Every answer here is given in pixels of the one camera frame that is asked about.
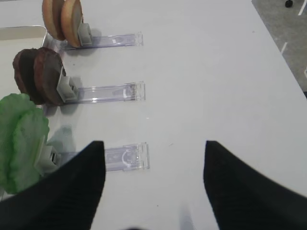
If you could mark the bread slice in holder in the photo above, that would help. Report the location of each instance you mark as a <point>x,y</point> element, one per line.
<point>71,17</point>
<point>51,12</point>

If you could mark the rear bread slice in holder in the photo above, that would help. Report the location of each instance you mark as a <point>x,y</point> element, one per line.
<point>51,12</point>

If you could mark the front bread slice in holder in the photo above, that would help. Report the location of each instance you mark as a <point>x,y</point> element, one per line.
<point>71,17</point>

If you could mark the green lettuce leaf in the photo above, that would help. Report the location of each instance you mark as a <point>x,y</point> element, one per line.
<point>22,126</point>

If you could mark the rear brown meat patty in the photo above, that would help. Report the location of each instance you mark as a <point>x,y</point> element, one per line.
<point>23,65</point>

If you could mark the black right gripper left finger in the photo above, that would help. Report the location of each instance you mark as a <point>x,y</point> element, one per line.
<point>65,200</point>

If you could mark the clear patty holder rail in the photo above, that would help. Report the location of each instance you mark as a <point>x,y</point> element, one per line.
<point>71,94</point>

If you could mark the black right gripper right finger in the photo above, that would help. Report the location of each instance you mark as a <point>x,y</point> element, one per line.
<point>244,199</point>

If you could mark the front brown meat patty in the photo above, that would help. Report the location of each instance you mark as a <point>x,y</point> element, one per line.
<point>47,68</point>

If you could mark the brown meat patty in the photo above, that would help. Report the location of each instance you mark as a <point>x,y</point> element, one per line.
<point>47,68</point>
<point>23,65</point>

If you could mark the clear bread holder rail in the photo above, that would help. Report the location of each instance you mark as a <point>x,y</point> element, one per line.
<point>88,41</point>

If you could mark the clear lettuce holder rail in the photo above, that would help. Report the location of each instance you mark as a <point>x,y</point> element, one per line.
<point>125,158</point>

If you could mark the white rectangular tray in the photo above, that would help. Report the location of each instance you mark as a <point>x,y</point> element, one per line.
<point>34,33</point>

